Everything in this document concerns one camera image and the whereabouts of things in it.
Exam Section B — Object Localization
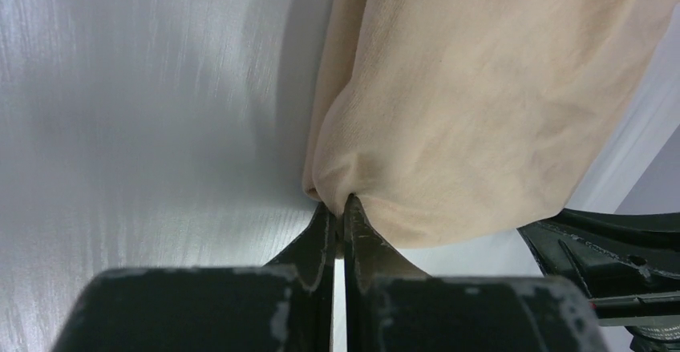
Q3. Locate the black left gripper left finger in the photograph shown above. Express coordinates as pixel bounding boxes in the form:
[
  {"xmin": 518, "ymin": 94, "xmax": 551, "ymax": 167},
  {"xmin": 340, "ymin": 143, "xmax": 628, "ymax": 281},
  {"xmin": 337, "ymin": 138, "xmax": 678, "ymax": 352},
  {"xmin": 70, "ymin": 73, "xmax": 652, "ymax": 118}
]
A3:
[{"xmin": 53, "ymin": 204, "xmax": 335, "ymax": 351}]

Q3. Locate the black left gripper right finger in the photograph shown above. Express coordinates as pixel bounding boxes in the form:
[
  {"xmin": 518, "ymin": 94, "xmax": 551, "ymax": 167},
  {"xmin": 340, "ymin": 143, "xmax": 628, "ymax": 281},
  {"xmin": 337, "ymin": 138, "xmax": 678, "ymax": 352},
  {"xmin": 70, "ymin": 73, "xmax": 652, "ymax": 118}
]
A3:
[{"xmin": 343, "ymin": 196, "xmax": 607, "ymax": 351}]

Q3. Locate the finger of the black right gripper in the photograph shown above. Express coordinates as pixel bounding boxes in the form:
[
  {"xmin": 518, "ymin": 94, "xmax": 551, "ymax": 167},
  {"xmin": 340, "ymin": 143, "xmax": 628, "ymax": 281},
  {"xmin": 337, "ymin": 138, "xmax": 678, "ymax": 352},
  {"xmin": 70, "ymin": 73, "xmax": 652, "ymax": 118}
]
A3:
[{"xmin": 518, "ymin": 209, "xmax": 679, "ymax": 319}]

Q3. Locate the beige t shirt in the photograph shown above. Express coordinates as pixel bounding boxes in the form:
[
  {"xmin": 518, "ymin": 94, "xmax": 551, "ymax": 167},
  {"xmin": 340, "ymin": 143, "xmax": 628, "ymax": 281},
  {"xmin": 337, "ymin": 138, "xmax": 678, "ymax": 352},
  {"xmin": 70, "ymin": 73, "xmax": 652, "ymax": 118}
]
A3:
[{"xmin": 302, "ymin": 0, "xmax": 679, "ymax": 248}]

